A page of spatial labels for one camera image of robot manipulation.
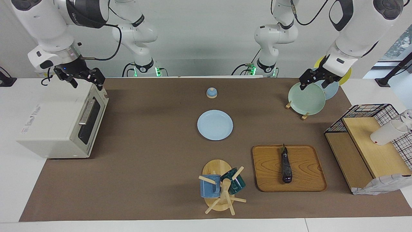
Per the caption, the crumpled grey cloth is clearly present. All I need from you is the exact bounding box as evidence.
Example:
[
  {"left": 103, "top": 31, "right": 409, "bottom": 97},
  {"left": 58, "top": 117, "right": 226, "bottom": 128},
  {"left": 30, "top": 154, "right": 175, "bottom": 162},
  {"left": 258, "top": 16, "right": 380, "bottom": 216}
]
[{"left": 351, "top": 173, "right": 412, "bottom": 196}]

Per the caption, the white toaster oven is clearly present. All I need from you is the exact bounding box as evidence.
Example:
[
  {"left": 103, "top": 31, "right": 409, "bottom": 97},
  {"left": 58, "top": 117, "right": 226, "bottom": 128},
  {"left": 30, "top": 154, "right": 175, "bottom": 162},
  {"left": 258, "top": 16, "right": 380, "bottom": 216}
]
[{"left": 16, "top": 78, "right": 109, "bottom": 159}]

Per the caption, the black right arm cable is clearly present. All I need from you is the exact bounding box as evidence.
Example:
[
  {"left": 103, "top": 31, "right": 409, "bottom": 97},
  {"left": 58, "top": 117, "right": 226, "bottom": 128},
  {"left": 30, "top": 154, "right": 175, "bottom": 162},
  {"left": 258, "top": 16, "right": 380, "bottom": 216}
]
[{"left": 79, "top": 23, "right": 123, "bottom": 62}]

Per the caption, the square wooden tray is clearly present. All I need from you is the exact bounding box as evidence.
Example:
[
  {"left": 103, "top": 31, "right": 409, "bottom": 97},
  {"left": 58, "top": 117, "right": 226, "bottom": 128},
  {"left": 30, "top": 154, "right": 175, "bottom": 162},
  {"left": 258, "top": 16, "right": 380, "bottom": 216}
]
[{"left": 252, "top": 145, "right": 327, "bottom": 192}]

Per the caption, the dark green mug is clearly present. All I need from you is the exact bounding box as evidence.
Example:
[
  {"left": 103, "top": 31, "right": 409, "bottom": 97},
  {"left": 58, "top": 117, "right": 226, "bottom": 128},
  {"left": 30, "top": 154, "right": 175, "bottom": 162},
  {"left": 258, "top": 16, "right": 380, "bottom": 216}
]
[{"left": 220, "top": 168, "right": 246, "bottom": 195}]

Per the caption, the glass oven door with handle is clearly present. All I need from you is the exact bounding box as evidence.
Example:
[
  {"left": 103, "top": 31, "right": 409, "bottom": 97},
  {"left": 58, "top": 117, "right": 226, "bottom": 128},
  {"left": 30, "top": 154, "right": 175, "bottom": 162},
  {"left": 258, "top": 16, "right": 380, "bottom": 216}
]
[{"left": 77, "top": 87, "right": 109, "bottom": 155}]

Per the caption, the light blue plate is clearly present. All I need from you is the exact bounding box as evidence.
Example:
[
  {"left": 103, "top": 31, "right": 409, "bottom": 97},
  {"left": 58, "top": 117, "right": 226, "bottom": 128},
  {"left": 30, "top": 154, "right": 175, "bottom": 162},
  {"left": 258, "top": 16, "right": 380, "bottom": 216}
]
[{"left": 197, "top": 110, "right": 233, "bottom": 141}]

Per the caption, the white cup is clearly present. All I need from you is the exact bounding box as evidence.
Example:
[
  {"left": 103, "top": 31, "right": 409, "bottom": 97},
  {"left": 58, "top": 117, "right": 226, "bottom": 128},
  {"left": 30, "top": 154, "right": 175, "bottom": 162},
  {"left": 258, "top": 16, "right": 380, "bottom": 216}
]
[{"left": 370, "top": 120, "right": 409, "bottom": 146}]

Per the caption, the black angled stand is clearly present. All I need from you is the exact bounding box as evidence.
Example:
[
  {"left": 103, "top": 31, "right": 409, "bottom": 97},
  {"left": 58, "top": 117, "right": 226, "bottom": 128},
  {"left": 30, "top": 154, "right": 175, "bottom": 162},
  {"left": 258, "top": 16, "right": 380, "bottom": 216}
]
[{"left": 375, "top": 52, "right": 412, "bottom": 87}]

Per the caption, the yellow plate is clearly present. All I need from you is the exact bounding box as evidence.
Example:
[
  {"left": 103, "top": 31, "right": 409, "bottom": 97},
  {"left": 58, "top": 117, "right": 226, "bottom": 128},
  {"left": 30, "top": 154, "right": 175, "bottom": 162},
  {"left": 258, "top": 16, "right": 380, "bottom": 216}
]
[{"left": 314, "top": 55, "right": 352, "bottom": 86}]

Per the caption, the blue mug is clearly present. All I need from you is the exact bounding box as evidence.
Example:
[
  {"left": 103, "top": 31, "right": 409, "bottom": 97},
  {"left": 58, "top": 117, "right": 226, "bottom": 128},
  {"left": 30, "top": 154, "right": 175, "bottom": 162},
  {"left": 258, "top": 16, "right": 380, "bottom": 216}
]
[{"left": 200, "top": 174, "right": 221, "bottom": 198}]

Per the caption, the pale blue racked plate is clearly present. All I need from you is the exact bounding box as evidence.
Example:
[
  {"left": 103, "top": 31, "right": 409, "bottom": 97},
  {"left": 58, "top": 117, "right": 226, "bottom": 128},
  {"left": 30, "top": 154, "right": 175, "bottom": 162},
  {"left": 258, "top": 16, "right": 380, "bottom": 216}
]
[{"left": 314, "top": 68, "right": 339, "bottom": 100}]

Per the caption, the wooden mug tree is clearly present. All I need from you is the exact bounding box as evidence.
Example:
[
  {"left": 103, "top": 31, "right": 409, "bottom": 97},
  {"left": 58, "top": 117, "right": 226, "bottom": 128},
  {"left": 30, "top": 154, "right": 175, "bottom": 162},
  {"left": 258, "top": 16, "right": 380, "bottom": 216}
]
[{"left": 198, "top": 159, "right": 247, "bottom": 216}]

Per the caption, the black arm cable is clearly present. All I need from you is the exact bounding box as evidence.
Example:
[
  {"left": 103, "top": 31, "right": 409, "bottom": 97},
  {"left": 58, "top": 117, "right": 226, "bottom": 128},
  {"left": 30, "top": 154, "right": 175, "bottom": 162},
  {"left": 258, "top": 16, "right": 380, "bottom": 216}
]
[
  {"left": 79, "top": 23, "right": 123, "bottom": 62},
  {"left": 290, "top": 0, "right": 329, "bottom": 26}
]

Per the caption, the wooden plate rack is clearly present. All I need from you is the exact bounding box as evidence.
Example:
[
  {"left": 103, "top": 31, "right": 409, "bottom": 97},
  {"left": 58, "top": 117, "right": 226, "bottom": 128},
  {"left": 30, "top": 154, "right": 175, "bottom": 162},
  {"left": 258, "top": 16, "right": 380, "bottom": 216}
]
[{"left": 285, "top": 101, "right": 309, "bottom": 120}]

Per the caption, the black oven power cord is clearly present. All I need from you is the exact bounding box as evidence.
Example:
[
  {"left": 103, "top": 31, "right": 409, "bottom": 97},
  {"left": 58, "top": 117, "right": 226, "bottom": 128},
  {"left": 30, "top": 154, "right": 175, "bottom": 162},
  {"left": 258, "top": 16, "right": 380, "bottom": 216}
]
[{"left": 40, "top": 66, "right": 53, "bottom": 86}]

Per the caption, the mint green plate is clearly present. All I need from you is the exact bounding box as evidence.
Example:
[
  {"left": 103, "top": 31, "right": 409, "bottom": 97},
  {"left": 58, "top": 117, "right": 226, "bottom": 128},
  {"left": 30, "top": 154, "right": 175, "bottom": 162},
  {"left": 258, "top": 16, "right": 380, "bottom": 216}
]
[{"left": 288, "top": 82, "right": 326, "bottom": 116}]

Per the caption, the clear drinking glass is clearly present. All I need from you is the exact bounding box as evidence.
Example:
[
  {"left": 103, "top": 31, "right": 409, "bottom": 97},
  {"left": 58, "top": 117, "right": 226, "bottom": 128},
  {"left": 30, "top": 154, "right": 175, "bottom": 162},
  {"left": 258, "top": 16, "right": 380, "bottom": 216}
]
[{"left": 399, "top": 109, "right": 412, "bottom": 129}]

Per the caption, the dark purple eggplant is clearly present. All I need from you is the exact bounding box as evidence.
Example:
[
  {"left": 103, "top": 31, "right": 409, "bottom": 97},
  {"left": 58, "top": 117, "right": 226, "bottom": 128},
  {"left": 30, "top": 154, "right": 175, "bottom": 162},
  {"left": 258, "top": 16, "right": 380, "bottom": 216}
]
[{"left": 279, "top": 144, "right": 293, "bottom": 184}]

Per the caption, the brown table mat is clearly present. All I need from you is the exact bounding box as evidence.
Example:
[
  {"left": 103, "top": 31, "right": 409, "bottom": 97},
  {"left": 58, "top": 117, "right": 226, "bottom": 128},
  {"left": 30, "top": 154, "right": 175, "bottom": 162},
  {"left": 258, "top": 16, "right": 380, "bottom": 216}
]
[{"left": 19, "top": 77, "right": 412, "bottom": 222}]

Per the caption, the black wire basket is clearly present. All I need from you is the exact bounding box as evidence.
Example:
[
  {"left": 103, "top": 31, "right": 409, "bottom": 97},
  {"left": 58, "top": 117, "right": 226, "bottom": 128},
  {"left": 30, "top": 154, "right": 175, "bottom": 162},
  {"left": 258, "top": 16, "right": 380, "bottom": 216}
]
[{"left": 324, "top": 103, "right": 412, "bottom": 171}]

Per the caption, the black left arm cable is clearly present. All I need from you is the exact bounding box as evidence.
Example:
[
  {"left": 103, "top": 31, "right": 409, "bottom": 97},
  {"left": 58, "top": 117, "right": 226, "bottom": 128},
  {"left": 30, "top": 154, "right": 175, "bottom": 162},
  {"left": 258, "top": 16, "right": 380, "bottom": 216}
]
[{"left": 290, "top": 0, "right": 329, "bottom": 26}]

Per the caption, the black right base cable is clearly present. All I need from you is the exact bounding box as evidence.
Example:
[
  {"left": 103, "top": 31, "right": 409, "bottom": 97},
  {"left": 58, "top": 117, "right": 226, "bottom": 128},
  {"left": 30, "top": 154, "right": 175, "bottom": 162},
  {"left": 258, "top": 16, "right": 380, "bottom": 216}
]
[{"left": 122, "top": 62, "right": 137, "bottom": 78}]

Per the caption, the wooden two-level shelf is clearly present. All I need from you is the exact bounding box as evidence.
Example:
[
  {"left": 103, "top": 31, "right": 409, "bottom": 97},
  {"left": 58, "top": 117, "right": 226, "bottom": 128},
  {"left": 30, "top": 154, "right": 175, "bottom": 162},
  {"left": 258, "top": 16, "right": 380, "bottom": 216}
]
[{"left": 324, "top": 117, "right": 412, "bottom": 194}]

